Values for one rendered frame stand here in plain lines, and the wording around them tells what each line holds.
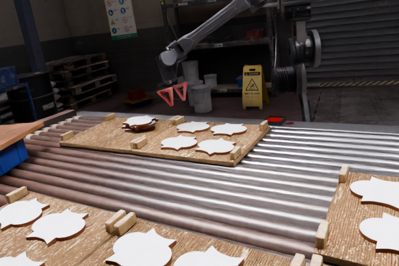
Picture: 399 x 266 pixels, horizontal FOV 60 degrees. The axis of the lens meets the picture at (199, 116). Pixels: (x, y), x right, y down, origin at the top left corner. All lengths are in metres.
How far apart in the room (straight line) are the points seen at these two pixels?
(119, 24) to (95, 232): 6.42
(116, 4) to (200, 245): 6.60
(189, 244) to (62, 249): 0.28
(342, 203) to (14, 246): 0.75
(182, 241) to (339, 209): 0.35
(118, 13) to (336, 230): 6.63
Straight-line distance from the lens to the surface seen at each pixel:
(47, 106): 5.08
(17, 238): 0.96
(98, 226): 0.89
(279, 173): 1.04
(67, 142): 1.56
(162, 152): 1.22
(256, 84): 4.88
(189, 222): 0.86
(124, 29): 7.09
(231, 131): 1.31
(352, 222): 0.81
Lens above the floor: 1.38
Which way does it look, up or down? 16 degrees down
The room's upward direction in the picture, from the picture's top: 7 degrees counter-clockwise
